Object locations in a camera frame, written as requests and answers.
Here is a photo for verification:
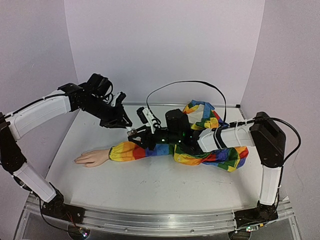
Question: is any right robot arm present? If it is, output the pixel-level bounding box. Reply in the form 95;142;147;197
128;103;286;224

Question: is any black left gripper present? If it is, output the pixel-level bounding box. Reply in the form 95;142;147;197
82;95;134;129

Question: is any aluminium front rail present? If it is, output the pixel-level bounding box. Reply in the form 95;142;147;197
26;194;302;240

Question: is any rainbow striped sleeve cloth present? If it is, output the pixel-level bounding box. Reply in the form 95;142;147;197
108;100;249;172

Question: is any black right camera cable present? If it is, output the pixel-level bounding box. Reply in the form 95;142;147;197
146;80;301;166

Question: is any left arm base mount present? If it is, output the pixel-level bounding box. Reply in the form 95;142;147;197
40;189;85;224

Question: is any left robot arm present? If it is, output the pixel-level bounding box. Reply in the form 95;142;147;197
0;73;132;219

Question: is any clear glitter nail polish bottle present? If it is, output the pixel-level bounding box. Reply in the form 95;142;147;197
126;126;137;136

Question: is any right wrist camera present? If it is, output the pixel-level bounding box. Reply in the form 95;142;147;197
136;106;161;134

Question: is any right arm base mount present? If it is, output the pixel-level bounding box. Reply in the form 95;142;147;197
234;201;278;230

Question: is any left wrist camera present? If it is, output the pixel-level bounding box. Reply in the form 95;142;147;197
110;91;127;108

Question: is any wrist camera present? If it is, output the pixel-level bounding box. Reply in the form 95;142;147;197
110;91;127;108
136;106;161;134

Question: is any mannequin hand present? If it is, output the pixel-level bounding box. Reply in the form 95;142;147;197
74;149;110;168

